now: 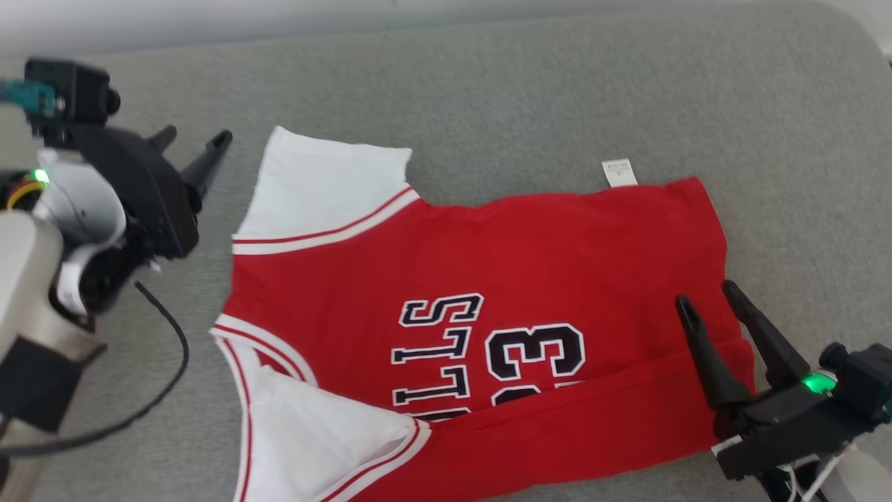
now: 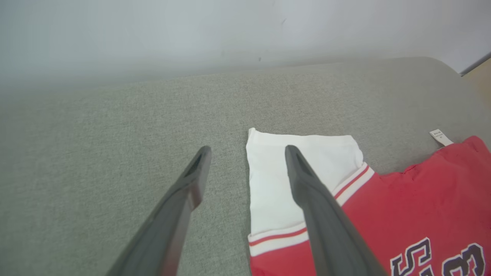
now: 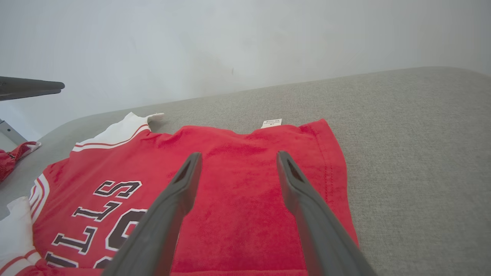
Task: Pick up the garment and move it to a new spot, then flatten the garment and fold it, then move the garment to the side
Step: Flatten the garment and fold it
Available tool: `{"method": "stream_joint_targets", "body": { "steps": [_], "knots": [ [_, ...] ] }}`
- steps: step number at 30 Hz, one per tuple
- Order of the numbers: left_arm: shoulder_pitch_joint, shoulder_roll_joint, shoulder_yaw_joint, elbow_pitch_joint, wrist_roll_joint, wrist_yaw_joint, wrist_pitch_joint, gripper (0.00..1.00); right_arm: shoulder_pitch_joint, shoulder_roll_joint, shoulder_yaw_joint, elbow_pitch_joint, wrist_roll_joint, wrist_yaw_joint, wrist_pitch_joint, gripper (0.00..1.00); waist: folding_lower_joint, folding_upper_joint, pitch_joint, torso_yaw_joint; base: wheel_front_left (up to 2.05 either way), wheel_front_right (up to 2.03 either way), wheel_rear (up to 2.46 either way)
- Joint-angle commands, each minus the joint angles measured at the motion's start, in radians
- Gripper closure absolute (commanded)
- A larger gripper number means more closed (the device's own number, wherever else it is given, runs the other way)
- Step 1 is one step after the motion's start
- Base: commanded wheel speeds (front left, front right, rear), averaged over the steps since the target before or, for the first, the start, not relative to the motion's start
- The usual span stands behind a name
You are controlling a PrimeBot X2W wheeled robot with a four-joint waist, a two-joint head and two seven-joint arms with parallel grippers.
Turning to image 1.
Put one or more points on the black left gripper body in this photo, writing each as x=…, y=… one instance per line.
x=146, y=195

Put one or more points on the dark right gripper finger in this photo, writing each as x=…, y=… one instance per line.
x=707, y=355
x=766, y=335

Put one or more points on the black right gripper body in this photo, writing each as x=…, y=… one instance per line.
x=787, y=425

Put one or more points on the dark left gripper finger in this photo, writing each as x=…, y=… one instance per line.
x=164, y=137
x=205, y=164

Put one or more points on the red white basketball jersey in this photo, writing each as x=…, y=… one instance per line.
x=502, y=279

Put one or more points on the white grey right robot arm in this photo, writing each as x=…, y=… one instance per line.
x=857, y=477

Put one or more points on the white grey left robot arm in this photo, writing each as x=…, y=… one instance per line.
x=42, y=279

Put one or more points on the grey fabric sofa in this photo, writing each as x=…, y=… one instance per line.
x=543, y=90

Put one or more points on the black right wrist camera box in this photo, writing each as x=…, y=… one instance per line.
x=860, y=380

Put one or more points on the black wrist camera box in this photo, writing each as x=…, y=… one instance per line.
x=860, y=380
x=70, y=94

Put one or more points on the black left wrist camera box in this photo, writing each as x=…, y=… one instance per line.
x=70, y=94

